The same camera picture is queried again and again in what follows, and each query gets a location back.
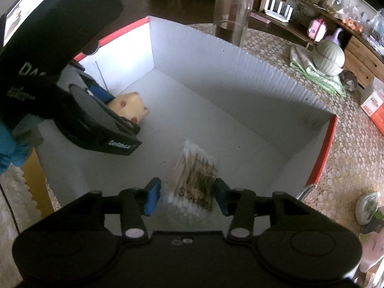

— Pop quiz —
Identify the orange pig toy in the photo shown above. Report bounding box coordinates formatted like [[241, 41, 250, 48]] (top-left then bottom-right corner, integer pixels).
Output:
[[107, 92, 150, 124]]

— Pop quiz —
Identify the cotton swab pack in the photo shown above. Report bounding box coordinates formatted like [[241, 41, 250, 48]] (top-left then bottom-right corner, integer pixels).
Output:
[[164, 139, 218, 220]]

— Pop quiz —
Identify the blue gloved left hand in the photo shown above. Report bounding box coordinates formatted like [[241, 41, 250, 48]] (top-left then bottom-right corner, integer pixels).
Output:
[[0, 123, 30, 174]]

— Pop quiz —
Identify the red cardboard shoe box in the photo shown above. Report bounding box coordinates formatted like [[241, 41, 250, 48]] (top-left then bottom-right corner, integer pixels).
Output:
[[37, 16, 339, 232]]

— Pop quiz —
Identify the folded green cloth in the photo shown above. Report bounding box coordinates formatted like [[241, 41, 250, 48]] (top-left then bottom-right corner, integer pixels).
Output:
[[290, 44, 346, 97]]

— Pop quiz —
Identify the clear glass jar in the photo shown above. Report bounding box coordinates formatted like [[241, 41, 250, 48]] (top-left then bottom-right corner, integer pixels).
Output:
[[213, 0, 254, 47]]

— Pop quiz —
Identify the orange tissue box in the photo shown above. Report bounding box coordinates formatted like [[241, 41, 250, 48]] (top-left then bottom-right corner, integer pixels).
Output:
[[360, 77, 384, 133]]

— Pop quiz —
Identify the grey-green round ceramic pot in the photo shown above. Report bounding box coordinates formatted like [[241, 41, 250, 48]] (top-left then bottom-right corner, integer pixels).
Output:
[[312, 40, 345, 76]]

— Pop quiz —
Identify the white router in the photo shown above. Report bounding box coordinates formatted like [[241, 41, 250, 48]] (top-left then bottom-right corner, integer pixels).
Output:
[[263, 0, 293, 24]]

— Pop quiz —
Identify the pink toy suitcase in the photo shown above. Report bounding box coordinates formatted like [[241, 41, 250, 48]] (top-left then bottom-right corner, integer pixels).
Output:
[[307, 18, 327, 42]]

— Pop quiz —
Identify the purple vase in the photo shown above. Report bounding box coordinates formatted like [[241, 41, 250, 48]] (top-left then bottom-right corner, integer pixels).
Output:
[[324, 27, 343, 47]]

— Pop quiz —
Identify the wooden tv cabinet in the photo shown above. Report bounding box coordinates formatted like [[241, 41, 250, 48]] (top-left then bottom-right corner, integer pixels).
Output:
[[252, 0, 383, 88]]

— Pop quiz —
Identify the bag of oranges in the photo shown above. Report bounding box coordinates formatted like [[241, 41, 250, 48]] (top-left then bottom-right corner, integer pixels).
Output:
[[324, 0, 364, 34]]

